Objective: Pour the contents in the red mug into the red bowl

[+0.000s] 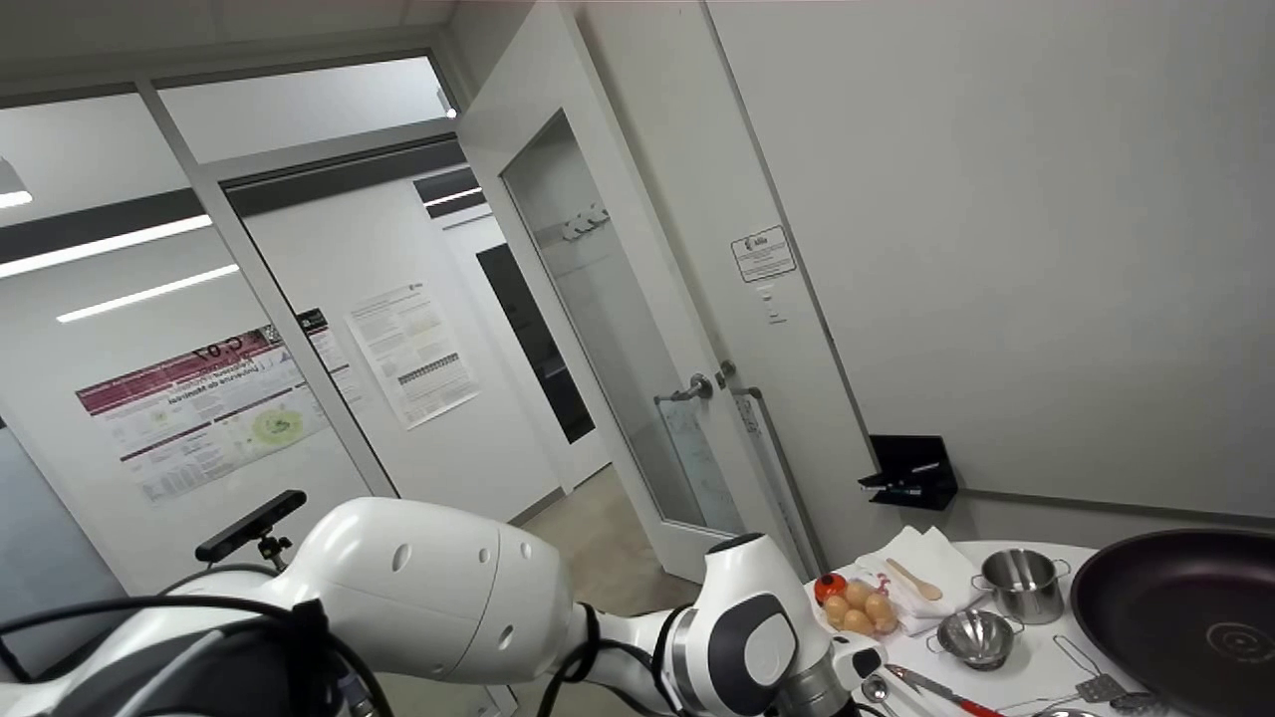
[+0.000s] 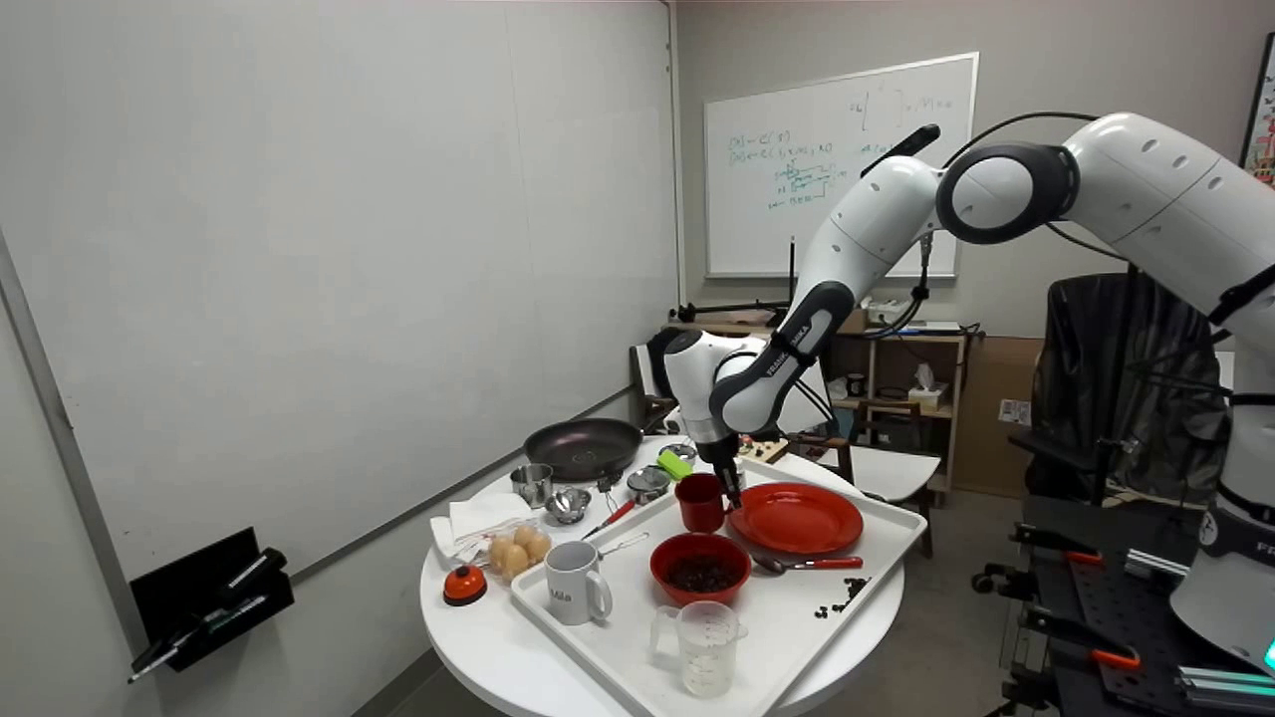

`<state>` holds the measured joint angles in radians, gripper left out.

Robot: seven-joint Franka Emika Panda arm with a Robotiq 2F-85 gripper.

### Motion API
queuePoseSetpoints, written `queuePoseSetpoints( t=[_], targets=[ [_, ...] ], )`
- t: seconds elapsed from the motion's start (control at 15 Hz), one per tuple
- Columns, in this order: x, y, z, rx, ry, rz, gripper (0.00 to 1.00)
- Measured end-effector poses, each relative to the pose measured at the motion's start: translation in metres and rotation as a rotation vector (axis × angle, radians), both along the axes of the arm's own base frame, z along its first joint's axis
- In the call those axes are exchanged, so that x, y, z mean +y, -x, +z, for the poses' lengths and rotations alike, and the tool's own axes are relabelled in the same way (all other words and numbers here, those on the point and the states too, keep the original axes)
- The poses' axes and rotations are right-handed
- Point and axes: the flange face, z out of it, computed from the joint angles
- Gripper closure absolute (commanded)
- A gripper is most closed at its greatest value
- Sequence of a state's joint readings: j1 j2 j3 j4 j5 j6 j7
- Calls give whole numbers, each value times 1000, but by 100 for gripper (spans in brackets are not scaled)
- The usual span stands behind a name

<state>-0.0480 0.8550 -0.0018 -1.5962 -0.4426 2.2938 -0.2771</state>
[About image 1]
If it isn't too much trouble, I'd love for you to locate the bag of round rolls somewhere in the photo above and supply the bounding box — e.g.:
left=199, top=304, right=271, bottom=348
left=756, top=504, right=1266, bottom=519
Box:
left=812, top=569, right=909, bottom=654

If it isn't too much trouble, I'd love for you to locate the wooden spoon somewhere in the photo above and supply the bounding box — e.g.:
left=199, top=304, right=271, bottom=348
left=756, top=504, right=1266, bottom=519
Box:
left=879, top=553, right=947, bottom=608

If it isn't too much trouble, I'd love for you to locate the white door sign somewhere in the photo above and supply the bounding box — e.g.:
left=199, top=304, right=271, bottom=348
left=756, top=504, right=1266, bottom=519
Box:
left=725, top=219, right=802, bottom=287

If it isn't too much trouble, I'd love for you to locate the metal door handle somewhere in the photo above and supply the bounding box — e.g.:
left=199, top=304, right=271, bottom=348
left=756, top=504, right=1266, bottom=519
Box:
left=650, top=358, right=749, bottom=409

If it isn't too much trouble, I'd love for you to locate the white paper notice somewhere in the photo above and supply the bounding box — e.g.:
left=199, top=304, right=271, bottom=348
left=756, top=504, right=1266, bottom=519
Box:
left=347, top=274, right=482, bottom=432

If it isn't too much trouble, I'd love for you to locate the grey slotted turner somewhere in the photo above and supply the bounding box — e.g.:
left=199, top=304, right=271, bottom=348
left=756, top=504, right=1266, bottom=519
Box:
left=1053, top=632, right=1134, bottom=711

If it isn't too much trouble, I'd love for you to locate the black camera on stand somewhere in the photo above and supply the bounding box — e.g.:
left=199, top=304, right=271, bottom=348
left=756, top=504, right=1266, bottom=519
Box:
left=190, top=485, right=310, bottom=569

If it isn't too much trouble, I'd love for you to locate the small steel bowl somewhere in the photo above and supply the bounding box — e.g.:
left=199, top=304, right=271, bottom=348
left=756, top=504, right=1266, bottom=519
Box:
left=931, top=606, right=1020, bottom=675

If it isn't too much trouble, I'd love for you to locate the steel cup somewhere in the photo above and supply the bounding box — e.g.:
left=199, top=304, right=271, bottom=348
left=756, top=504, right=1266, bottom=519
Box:
left=978, top=547, right=1077, bottom=630

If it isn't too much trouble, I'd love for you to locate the black frying pan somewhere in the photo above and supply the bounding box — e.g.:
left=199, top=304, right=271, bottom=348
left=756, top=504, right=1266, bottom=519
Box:
left=1068, top=527, right=1275, bottom=717

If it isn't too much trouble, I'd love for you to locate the red handled spatula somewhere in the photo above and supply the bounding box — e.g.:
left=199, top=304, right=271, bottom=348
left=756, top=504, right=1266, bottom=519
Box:
left=879, top=659, right=1007, bottom=717

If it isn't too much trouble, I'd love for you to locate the poster with red banner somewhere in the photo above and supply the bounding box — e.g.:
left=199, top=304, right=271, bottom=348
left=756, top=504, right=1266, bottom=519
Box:
left=72, top=323, right=332, bottom=504

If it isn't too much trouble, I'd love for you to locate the white napkin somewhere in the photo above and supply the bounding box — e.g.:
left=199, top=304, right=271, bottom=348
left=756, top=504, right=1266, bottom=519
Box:
left=849, top=522, right=991, bottom=630

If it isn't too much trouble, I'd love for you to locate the white door with glass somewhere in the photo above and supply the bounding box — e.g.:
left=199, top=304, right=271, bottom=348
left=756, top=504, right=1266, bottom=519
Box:
left=454, top=0, right=812, bottom=590

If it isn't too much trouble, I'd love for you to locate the small metal spoon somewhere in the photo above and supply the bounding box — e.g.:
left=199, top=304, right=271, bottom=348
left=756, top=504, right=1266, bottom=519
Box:
left=858, top=675, right=909, bottom=717

